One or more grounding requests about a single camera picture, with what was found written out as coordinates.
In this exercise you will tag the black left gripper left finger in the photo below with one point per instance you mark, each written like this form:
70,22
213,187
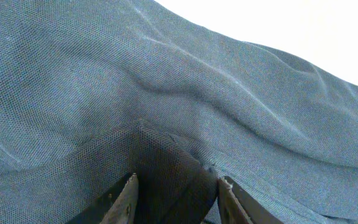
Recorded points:
116,206

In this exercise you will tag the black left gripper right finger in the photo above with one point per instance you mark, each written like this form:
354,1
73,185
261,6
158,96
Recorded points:
236,206

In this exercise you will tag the black t-shirt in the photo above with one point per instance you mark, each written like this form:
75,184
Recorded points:
93,91

